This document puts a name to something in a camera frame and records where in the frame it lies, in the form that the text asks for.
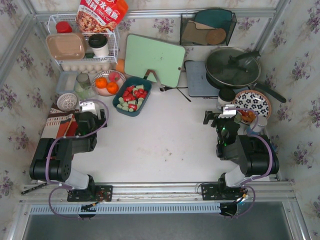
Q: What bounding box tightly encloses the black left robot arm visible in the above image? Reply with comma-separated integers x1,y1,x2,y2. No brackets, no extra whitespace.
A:
29,109,113,202

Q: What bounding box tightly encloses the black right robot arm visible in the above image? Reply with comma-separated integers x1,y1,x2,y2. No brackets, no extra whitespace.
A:
199,107,280,203

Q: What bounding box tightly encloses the paper coffee cup black lid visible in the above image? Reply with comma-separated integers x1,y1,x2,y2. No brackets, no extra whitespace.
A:
216,87,236,110

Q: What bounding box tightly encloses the clear storage box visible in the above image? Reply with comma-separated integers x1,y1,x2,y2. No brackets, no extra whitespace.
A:
55,71,79,95

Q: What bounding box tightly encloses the striped orange cloth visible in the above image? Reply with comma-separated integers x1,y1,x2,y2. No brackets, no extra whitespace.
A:
41,104,80,139

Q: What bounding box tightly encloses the white strainer bowl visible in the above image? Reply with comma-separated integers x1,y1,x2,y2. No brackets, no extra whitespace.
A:
57,93,78,112

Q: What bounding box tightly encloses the clear glass cup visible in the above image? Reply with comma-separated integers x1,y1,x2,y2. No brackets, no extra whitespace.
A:
83,86,97,100

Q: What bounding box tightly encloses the green tinted glass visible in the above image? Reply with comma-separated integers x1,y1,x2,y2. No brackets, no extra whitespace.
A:
74,73,91,100

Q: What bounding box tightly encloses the blue white bottle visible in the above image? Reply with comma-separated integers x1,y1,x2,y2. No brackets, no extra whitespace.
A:
246,116,268,135

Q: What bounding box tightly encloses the flower pattern plate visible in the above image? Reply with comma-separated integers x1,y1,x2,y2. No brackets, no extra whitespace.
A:
232,90,272,119

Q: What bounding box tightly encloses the glass fruit plate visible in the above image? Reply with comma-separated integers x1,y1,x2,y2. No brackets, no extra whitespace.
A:
91,70,126,97

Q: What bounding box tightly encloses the grey induction cooker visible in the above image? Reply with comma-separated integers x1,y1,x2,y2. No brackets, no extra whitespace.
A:
184,60,219,98

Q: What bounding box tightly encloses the red capsule cluster left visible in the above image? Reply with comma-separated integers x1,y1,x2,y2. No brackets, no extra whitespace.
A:
122,91,130,98

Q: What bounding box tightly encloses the red capsule cluster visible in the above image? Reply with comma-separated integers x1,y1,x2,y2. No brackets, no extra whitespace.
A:
122,91,130,98
128,104,138,111

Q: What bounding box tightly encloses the red capsule cluster bottom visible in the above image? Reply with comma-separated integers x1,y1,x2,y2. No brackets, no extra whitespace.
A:
128,104,138,111

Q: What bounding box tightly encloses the blue grey oven mitt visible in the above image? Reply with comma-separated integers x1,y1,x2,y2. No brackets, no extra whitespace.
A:
270,142,277,153

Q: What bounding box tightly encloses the white egg tray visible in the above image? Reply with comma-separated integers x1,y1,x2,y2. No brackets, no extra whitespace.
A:
61,62,113,74

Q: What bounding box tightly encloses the black wok pan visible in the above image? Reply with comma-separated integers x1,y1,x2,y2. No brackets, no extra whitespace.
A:
204,47,287,103

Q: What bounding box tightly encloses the orange fruit behind board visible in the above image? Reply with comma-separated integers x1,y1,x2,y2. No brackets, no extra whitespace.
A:
115,58,125,74

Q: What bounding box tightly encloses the beige plastic container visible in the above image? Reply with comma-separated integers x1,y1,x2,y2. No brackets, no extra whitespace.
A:
46,32,87,61

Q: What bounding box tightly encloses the white cup on rack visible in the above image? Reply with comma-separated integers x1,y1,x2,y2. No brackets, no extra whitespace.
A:
88,33,109,57

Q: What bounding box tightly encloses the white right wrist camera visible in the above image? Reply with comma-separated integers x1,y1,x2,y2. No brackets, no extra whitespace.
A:
218,104,237,119

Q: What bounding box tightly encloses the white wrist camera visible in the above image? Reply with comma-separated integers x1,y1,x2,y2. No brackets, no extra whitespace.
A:
218,104,237,119
79,101,97,115

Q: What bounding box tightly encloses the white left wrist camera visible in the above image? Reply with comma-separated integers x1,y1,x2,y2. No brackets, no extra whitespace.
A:
79,101,97,115

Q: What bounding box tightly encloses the black power cable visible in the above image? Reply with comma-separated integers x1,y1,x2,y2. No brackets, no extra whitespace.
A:
159,59,191,92

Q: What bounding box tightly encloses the white wire rack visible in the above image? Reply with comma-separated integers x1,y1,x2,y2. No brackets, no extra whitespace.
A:
45,13,120,65

